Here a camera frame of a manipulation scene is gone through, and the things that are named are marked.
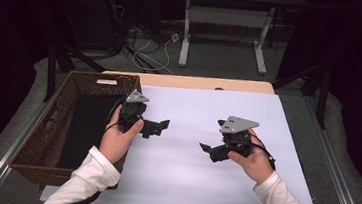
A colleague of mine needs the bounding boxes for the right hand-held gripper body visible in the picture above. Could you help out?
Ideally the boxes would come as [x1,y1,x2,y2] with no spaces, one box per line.
[217,114,261,158]

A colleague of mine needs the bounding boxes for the brown woven basket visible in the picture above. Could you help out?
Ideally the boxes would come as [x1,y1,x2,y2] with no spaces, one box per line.
[7,63,146,195]

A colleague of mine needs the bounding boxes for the person's left hand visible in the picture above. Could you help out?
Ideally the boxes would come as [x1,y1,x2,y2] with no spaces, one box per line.
[97,103,146,167]

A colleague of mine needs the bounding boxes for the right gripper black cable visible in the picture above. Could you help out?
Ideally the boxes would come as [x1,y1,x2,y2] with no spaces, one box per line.
[243,133,280,204]

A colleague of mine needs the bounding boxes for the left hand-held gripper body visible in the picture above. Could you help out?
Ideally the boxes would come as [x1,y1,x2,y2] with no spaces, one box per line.
[117,88,151,137]

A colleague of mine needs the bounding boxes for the black metal stand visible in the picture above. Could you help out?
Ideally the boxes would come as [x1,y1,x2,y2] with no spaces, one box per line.
[42,42,108,108]
[268,57,332,130]

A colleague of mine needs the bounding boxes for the white-legged desk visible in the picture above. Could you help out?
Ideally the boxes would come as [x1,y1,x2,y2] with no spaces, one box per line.
[157,0,308,79]

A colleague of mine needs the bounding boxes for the black garment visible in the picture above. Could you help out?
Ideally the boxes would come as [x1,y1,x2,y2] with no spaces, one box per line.
[56,90,127,174]

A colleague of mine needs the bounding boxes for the person's right hand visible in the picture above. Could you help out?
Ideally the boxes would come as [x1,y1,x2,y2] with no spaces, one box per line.
[225,126,280,187]

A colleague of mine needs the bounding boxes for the aluminium rail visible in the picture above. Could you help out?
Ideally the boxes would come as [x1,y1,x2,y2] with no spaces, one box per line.
[294,95,362,204]
[0,68,69,204]

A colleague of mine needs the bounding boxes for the white floor cable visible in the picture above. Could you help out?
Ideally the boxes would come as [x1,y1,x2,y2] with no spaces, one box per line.
[131,30,180,75]

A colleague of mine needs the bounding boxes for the bundle of black cables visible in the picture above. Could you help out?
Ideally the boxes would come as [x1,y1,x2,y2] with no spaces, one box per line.
[101,0,167,71]

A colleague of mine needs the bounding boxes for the white table sheet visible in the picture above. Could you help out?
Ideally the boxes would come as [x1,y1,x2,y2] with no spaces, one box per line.
[39,72,330,204]

